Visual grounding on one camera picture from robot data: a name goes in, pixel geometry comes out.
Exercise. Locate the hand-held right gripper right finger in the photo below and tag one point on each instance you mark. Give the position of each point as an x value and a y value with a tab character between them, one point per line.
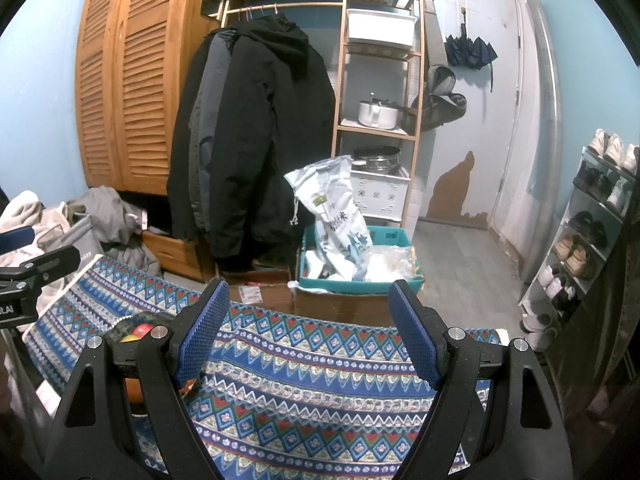
415	335

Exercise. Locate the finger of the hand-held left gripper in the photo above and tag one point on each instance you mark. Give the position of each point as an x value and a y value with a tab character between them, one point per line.
45	262
15	240

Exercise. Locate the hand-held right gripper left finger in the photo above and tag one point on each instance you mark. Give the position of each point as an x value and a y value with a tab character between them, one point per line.
200	335

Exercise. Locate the red apple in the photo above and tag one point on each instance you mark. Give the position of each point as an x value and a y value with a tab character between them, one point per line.
145	329

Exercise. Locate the yellow pear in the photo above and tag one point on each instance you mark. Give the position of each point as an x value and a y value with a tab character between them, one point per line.
127	337

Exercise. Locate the dark glass bowl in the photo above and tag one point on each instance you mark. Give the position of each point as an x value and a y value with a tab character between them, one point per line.
127	325

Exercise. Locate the medium orange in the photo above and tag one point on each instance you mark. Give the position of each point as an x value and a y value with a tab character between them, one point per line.
134	394

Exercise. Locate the white garment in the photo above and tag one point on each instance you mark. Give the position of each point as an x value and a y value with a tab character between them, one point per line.
30	220

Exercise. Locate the grey fabric bag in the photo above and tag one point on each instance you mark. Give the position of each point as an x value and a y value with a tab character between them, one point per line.
82	240

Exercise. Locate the clear plastic bag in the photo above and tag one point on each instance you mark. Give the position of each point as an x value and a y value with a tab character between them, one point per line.
390	262

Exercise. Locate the plain cardboard box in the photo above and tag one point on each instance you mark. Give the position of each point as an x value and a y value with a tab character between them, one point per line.
340	310

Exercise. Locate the teal plastic crate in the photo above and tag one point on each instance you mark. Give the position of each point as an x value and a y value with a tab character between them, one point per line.
350	287

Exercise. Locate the grey garment pile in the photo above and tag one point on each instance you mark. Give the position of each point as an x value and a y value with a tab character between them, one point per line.
110	205

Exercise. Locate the labelled cardboard box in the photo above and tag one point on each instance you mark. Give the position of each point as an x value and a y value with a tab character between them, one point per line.
270	280

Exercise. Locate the wooden drawer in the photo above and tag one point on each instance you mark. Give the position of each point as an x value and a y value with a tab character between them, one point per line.
170	250

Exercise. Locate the blue patterned tablecloth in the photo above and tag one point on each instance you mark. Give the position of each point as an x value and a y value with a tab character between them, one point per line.
310	375

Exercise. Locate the white rice bag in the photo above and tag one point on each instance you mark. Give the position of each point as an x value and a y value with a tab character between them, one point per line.
340	220

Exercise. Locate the white perforated basket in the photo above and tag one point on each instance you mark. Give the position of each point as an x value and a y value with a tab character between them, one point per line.
380	195

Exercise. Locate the shoe rack with shoes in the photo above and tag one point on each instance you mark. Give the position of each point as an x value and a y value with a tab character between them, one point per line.
575	255

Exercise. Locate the metal steamer pot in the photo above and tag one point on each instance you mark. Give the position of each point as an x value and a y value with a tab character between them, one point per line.
375	160

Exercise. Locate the black hooded coat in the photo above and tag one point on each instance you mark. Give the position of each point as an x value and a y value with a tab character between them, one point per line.
265	150

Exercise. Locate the wooden louvered wardrobe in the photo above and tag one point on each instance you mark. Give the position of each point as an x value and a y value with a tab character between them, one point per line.
140	85

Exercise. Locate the grey door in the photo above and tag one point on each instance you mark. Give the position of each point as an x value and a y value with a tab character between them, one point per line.
480	125

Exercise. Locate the white cooking pot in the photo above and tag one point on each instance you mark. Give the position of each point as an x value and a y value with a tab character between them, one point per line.
375	115

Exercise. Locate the grey hanging bag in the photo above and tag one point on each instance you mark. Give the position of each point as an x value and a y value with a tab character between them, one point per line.
440	105

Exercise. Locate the grey jacket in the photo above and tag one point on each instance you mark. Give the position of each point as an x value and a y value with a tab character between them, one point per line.
212	90

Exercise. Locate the wooden shelf unit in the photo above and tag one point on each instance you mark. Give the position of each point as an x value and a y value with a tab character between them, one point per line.
340	85

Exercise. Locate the metal vertical pipe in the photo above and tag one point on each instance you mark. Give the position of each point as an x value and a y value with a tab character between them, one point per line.
547	110

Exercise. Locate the dark blue umbrella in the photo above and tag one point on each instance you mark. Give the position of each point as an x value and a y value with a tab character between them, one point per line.
470	50

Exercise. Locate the dark flat panel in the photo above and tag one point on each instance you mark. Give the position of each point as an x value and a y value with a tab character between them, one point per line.
435	25

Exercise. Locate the wide white storage bin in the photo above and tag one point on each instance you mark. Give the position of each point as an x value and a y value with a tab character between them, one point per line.
380	25

